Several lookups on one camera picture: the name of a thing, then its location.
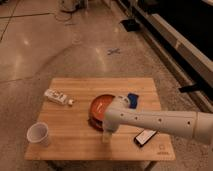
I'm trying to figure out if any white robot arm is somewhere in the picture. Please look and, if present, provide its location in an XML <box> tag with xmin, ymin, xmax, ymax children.
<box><xmin>103</xmin><ymin>96</ymin><xmax>213</xmax><ymax>145</ymax></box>

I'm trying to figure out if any orange ceramic bowl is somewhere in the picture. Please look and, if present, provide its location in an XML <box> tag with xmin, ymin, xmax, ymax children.
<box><xmin>89</xmin><ymin>94</ymin><xmax>114</xmax><ymax>122</ymax></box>

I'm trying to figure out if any wooden folding table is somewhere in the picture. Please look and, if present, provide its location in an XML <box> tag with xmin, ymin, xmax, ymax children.
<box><xmin>25</xmin><ymin>78</ymin><xmax>175</xmax><ymax>161</ymax></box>

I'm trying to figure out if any blue sponge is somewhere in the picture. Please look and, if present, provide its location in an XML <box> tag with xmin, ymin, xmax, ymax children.
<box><xmin>127</xmin><ymin>93</ymin><xmax>139</xmax><ymax>109</ymax></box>

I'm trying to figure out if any white plastic cup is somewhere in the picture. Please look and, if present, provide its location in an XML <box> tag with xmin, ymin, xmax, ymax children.
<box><xmin>26</xmin><ymin>122</ymin><xmax>50</xmax><ymax>147</ymax></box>

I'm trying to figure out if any white small bottle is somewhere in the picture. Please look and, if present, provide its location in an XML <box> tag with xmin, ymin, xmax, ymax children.
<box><xmin>44</xmin><ymin>89</ymin><xmax>75</xmax><ymax>106</ymax></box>

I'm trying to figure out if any black floor plate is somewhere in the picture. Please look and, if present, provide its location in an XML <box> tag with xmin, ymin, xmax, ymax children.
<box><xmin>121</xmin><ymin>19</ymin><xmax>140</xmax><ymax>32</ymax></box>

